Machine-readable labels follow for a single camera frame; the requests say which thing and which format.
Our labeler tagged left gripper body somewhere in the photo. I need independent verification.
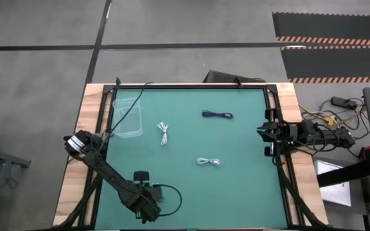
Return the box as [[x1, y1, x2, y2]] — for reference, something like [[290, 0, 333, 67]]
[[132, 171, 150, 187]]

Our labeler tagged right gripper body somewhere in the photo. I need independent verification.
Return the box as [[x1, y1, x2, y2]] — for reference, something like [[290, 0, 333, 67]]
[[263, 108, 290, 158]]

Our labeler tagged white USB-C cable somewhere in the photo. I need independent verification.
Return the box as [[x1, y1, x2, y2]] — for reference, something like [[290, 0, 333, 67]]
[[157, 121, 170, 146], [196, 157, 221, 166]]

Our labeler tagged dark blue USB-C cable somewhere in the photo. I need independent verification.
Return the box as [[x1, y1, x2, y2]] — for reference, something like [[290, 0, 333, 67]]
[[201, 110, 234, 120]]

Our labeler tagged clear plastic container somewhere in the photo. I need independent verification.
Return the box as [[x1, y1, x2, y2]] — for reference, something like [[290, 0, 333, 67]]
[[112, 96, 143, 139]]

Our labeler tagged green table mat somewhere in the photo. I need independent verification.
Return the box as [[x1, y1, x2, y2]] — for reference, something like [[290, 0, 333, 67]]
[[94, 88, 288, 230]]

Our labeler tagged black power strip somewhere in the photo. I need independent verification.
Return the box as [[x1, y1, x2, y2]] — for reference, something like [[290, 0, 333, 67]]
[[330, 96, 358, 110]]

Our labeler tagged black box behind table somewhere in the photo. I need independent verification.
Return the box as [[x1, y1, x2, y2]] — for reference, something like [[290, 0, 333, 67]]
[[202, 69, 266, 85]]

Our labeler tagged black flat bar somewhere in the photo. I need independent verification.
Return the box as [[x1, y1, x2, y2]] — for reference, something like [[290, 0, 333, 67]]
[[316, 158, 370, 189]]

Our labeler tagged white paper sheet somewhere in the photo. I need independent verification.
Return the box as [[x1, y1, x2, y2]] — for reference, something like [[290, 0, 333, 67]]
[[313, 159, 352, 207]]

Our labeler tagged black hazard-striped floor mat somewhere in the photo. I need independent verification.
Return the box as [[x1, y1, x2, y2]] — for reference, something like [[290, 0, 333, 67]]
[[271, 12, 370, 47], [280, 45, 370, 84]]

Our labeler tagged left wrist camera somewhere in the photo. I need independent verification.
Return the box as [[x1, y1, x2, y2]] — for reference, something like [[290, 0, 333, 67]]
[[146, 185, 164, 203]]

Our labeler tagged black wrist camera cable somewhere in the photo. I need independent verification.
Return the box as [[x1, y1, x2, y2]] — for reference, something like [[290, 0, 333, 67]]
[[157, 184, 183, 218]]

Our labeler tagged yellow floor cable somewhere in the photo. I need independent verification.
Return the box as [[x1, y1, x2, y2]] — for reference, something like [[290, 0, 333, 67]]
[[299, 104, 366, 127]]

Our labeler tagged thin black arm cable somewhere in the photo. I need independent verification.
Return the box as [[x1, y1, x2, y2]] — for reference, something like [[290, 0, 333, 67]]
[[103, 81, 155, 147]]

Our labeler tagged black floor cable bundle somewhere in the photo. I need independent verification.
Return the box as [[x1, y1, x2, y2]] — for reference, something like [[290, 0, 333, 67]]
[[300, 96, 370, 151]]

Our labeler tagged red clamp handle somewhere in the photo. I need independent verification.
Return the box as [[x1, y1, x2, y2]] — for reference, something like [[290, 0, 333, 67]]
[[359, 144, 370, 161]]

